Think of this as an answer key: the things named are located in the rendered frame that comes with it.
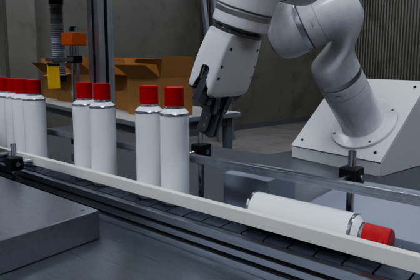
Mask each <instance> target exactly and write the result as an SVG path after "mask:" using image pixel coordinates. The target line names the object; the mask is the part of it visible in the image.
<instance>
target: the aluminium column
mask: <svg viewBox="0 0 420 280"><path fill-rule="evenodd" d="M87 33H88V50H89V82H92V96H93V83H109V84H110V93H111V99H110V101H111V102H112V103H114V104H115V105H116V96H115V75H114V33H113V0H87Z"/></svg>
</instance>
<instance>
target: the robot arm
mask: <svg viewBox="0 0 420 280"><path fill-rule="evenodd" d="M213 18H214V19H216V20H217V21H215V22H214V25H213V26H210V28H209V30H208V31H207V33H206V35H205V37H204V40H203V42H202V44H201V47H200V49H199V52H198V54H197V58H196V60H195V63H194V66H193V69H192V73H191V77H190V79H189V85H190V86H191V87H192V88H196V90H195V92H194V95H193V97H192V99H193V100H195V101H197V102H198V103H201V108H202V113H201V117H200V119H199V123H198V125H197V130H198V131H199V132H200V133H203V134H204V135H205V136H207V137H209V138H212V137H216V136H217V135H218V132H219V129H220V126H221V123H222V120H223V117H224V115H223V114H226V113H227V111H228V109H229V106H230V104H231V103H232V102H233V101H235V100H237V99H239V98H240V97H241V95H242V94H244V93H246V91H247V90H248V87H249V85H250V83H251V79H252V77H253V74H254V70H255V67H256V63H257V60H258V54H259V49H260V45H261V40H262V38H263V35H262V34H267V35H268V41H269V43H270V45H271V47H272V50H273V51H274V52H275V53H276V54H277V55H278V56H280V57H282V58H286V59H292V58H296V57H299V56H302V55H303V54H306V53H308V52H309V51H312V50H313V49H316V48H318V47H320V46H322V45H324V44H326V43H327V45H326V46H325V47H324V49H323V50H322V51H321V52H320V53H319V54H318V56H317V57H316V58H315V60H314V61H313V63H312V65H311V74H312V76H313V78H314V80H315V82H316V84H317V86H318V88H319V89H320V91H321V93H322V95H323V96H324V98H325V100H326V102H327V104H328V105H329V107H330V109H331V111H332V113H333V114H334V116H335V120H334V121H333V123H332V126H331V136H332V138H333V139H334V141H335V142H336V143H337V144H338V145H339V146H341V147H343V148H346V149H364V148H368V147H371V146H373V145H376V144H378V143H380V142H381V141H383V140H384V139H386V138H387V137H388V136H389V135H390V134H391V133H392V132H393V131H394V129H395V127H396V126H397V123H398V118H399V116H398V112H397V110H396V107H395V106H394V105H393V104H392V103H391V102H389V101H387V100H385V99H378V98H376V97H375V95H374V93H373V90H372V88H371V86H370V84H369V82H368V80H367V78H366V76H365V73H364V71H363V69H362V67H361V65H360V63H359V61H358V59H357V56H356V53H355V44H356V41H357V39H358V36H359V33H360V31H361V28H362V25H363V21H364V4H363V1H362V0H217V3H216V7H215V10H214V14H213Z"/></svg>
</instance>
